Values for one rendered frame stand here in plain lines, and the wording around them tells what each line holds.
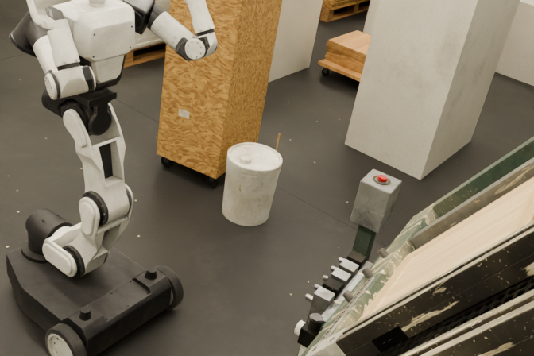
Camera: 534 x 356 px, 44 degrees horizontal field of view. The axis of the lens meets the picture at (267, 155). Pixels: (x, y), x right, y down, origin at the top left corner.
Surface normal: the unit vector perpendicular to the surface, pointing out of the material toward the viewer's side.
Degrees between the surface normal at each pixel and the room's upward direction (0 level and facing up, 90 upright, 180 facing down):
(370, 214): 90
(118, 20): 45
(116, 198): 66
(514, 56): 90
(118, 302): 0
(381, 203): 90
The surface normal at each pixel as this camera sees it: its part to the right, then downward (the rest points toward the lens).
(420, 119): -0.60, 0.30
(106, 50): 0.78, 0.41
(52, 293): 0.16, -0.86
